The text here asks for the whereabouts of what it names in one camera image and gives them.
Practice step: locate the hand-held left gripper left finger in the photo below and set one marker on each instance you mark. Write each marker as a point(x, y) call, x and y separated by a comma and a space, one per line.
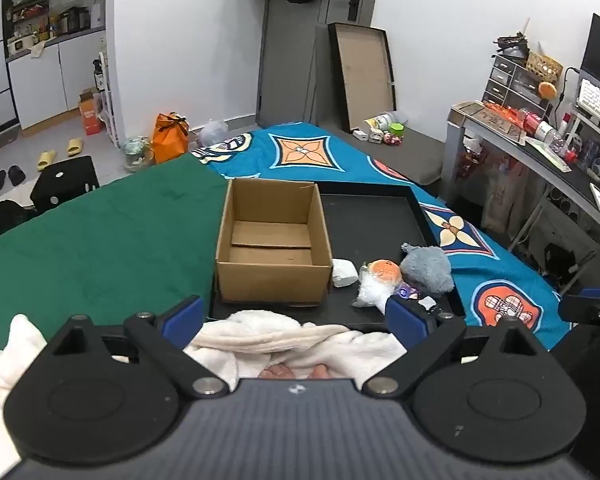
point(182, 317)

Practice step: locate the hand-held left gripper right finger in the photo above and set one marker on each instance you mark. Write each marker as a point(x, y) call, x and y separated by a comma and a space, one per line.
point(405, 322)

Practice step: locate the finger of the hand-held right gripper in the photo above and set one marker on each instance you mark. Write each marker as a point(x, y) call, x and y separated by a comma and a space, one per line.
point(595, 307)

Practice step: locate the purple tissue pack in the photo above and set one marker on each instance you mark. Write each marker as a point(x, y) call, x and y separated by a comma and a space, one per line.
point(407, 290)

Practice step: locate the clear plastic bag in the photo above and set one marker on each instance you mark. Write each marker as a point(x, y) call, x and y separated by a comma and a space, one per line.
point(370, 292)

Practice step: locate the burger plush toy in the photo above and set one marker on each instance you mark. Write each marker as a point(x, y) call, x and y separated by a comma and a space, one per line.
point(386, 270)

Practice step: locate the fluffy grey-blue plush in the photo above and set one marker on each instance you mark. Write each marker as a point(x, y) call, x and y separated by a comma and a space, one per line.
point(430, 270)

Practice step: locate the white tissue pack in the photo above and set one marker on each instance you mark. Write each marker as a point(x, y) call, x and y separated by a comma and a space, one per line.
point(345, 272)

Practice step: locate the brown cardboard box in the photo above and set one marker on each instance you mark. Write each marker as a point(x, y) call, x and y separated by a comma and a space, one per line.
point(272, 270)

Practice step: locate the black tray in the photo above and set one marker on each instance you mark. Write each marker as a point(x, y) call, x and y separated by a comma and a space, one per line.
point(365, 220)

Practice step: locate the black bin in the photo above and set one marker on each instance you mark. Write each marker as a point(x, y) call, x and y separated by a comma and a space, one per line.
point(560, 260)

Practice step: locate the green blanket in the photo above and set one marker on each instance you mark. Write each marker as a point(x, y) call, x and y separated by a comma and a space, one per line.
point(110, 240)

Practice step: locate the white fleece robe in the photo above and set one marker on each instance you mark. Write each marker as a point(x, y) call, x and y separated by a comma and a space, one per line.
point(290, 340)

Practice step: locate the beige tote bag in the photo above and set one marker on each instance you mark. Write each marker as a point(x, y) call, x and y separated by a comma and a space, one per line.
point(502, 195)

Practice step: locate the grey desk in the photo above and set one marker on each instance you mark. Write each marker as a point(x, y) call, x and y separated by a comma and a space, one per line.
point(545, 152)

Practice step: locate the black dotted stool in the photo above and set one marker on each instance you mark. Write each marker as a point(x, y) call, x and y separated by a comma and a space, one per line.
point(65, 185)

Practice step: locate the orange gift bag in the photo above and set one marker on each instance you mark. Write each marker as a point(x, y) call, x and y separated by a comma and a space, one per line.
point(170, 135)

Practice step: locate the small toy figures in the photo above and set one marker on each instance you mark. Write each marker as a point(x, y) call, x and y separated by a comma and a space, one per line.
point(387, 138)

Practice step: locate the white plastic bag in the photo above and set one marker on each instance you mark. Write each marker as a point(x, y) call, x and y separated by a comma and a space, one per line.
point(212, 132)

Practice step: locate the red label plastic bottle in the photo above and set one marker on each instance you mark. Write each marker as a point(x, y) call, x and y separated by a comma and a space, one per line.
point(540, 127)

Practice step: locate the white charger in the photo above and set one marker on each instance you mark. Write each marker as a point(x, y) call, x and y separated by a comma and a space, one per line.
point(360, 135)

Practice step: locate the green cup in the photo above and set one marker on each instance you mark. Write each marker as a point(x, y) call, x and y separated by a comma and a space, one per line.
point(398, 128)

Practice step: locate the blue patterned blanket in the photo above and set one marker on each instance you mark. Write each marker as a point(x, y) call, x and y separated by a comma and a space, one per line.
point(305, 152)

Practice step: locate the yellow slipper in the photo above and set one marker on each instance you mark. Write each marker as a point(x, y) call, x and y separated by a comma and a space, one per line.
point(75, 146)
point(46, 160)

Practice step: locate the white canister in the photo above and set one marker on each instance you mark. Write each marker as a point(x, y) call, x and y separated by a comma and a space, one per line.
point(382, 121)

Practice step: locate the black clothing pile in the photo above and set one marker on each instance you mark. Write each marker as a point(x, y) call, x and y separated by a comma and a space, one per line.
point(5, 217)

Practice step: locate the patterned flat box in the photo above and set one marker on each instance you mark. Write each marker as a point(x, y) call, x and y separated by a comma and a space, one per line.
point(490, 114)

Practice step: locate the orange cardboard box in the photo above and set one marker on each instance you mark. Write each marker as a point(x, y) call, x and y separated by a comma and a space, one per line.
point(90, 115)

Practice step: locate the grey drawer organizer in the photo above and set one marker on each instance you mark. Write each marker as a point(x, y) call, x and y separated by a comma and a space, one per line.
point(512, 82)

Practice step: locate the woven basket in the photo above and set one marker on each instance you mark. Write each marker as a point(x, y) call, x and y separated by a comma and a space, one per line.
point(544, 65)

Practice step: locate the white kitchen cabinet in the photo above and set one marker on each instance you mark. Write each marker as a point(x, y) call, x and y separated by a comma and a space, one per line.
point(55, 80)

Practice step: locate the grey door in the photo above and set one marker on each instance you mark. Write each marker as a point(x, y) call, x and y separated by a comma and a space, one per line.
point(290, 60)

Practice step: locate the white microwave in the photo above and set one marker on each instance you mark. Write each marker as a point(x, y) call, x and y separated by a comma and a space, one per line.
point(16, 45)

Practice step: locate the black picture frame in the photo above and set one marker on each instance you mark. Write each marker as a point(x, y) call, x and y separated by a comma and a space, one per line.
point(362, 77)

